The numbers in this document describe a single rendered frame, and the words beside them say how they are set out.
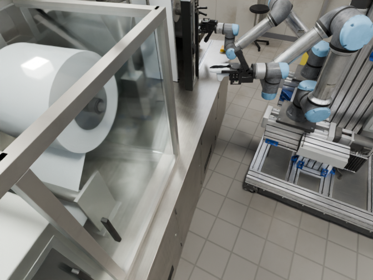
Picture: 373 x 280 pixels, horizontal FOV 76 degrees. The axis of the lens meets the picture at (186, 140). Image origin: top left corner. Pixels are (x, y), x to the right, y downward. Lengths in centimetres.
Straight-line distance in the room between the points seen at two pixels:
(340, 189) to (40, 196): 202
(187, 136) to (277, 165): 104
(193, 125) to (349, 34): 81
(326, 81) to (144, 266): 113
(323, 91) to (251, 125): 145
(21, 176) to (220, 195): 183
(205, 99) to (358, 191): 137
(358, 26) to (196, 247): 161
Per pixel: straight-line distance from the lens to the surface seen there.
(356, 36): 122
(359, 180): 232
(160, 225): 104
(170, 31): 154
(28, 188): 44
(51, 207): 49
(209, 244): 196
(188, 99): 154
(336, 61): 128
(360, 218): 210
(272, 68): 121
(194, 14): 149
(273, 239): 205
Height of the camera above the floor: 185
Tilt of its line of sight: 48 degrees down
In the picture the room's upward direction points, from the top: 4 degrees counter-clockwise
